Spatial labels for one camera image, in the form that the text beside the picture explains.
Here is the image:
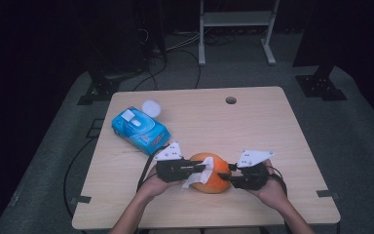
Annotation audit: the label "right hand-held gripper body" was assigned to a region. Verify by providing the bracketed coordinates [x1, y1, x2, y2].
[231, 149, 276, 191]

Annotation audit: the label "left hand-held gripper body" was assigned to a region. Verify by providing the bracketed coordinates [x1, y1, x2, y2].
[154, 141, 194, 183]

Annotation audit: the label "blue wet wipes packet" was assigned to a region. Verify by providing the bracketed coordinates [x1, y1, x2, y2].
[111, 106, 172, 156]

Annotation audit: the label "black stand base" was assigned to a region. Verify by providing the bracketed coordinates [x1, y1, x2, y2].
[76, 75, 122, 106]
[295, 63, 349, 101]

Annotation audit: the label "white metal stand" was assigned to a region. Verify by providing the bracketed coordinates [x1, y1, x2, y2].
[198, 0, 281, 67]

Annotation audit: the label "orange mango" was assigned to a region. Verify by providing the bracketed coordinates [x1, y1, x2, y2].
[188, 152, 233, 195]

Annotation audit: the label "black floor cable bundle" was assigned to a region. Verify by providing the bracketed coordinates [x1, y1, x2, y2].
[131, 48, 203, 92]

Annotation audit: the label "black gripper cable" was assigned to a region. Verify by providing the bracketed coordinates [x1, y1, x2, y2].
[267, 165, 288, 198]
[136, 144, 170, 193]

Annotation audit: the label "white floor cables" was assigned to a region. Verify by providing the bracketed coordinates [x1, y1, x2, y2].
[167, 30, 203, 53]

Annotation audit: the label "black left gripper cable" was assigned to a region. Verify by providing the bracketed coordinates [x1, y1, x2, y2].
[136, 144, 170, 193]

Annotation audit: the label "person's left hand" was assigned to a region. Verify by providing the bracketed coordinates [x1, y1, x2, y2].
[137, 169, 184, 202]

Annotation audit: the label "white wet wipe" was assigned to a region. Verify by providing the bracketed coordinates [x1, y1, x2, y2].
[181, 156, 215, 189]

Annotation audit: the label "white round lid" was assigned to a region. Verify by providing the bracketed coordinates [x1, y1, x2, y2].
[141, 98, 162, 118]

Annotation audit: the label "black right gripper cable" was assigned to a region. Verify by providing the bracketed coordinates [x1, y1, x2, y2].
[267, 165, 288, 198]

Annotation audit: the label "black tape strip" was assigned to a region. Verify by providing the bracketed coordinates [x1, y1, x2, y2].
[316, 189, 340, 200]
[69, 195, 93, 205]

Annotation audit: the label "person's right hand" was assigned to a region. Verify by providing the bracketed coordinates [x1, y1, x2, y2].
[246, 158, 288, 210]

